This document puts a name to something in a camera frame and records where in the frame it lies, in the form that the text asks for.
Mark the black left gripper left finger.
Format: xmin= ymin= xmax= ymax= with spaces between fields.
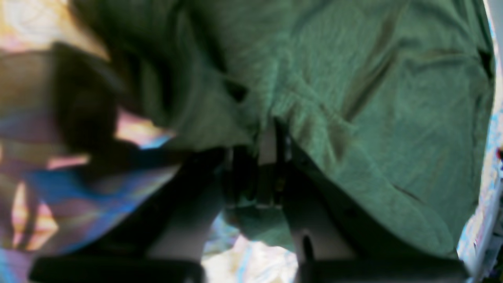
xmin=29 ymin=147 xmax=257 ymax=283

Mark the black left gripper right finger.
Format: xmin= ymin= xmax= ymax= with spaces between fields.
xmin=273 ymin=118 xmax=469 ymax=283

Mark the dark green long-sleeve shirt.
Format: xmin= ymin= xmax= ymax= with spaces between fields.
xmin=69 ymin=0 xmax=494 ymax=258

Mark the patterned colourful tablecloth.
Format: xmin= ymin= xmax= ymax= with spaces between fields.
xmin=0 ymin=0 xmax=503 ymax=283

